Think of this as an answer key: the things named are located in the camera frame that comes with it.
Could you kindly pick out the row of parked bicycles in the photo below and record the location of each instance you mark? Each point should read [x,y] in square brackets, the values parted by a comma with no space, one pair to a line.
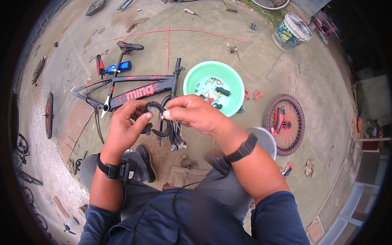
[27,180]

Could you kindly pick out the black red bicycle wheel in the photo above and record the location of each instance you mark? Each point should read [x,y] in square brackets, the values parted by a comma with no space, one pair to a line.
[49,115]

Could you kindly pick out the person's right hand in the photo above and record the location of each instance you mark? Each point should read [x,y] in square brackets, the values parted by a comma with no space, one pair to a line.
[199,115]

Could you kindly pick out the person's left hand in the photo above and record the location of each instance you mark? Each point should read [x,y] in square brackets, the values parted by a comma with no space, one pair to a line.
[122,131]

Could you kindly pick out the green plastic basin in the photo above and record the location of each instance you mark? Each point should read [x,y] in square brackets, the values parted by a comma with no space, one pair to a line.
[199,76]

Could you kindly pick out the black red bicycle frame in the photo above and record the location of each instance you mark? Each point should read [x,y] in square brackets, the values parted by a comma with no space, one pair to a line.
[134,93]

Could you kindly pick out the white paint bucket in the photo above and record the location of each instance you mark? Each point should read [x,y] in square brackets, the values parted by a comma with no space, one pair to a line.
[291,33]

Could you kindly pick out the red black hand tool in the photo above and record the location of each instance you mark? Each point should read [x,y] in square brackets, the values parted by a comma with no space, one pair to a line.
[287,171]

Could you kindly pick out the pink plastic crate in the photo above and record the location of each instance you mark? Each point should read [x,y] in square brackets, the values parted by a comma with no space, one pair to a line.
[324,24]

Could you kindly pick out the metal brake parts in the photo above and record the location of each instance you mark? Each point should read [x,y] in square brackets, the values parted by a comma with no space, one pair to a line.
[230,48]

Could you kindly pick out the blue water bottle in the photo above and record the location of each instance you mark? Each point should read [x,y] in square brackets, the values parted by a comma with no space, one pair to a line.
[121,67]

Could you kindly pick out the metal wrench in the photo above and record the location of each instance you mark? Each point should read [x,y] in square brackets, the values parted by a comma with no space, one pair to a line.
[237,53]

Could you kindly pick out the black bicycle pedal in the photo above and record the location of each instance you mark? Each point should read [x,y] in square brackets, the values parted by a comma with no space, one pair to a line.
[253,26]

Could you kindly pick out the red black mudguard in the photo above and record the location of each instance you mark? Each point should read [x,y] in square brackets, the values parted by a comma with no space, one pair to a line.
[99,66]
[278,121]

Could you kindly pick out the red spoked bicycle wheel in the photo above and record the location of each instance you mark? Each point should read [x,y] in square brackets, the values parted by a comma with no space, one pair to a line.
[294,128]

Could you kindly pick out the white plastic stool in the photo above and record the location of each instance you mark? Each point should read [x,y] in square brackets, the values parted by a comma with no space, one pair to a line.
[266,141]

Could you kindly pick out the black bicycle brake caliper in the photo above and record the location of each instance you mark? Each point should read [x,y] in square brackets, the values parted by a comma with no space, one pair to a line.
[167,130]

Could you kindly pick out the brown cardboard piece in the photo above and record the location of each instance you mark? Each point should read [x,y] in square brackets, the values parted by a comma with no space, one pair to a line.
[183,176]

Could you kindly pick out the small bicycle parts heap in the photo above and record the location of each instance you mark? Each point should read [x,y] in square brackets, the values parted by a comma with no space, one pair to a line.
[211,82]

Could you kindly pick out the dirty rag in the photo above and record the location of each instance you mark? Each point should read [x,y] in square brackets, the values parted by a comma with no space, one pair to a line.
[309,168]

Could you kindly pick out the person's legs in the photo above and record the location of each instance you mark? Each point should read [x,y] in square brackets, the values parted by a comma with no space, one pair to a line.
[147,190]

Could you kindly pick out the grey metal tray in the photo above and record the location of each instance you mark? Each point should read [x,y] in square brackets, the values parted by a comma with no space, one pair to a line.
[95,6]

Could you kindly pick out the silver rimmed bicycle wheel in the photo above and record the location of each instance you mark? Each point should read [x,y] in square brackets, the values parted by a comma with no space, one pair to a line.
[269,6]

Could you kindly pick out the black wrist band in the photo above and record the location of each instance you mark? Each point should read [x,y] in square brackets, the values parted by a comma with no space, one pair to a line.
[242,151]
[113,170]

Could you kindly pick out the person's body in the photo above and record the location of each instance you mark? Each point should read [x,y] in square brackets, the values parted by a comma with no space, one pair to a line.
[199,223]

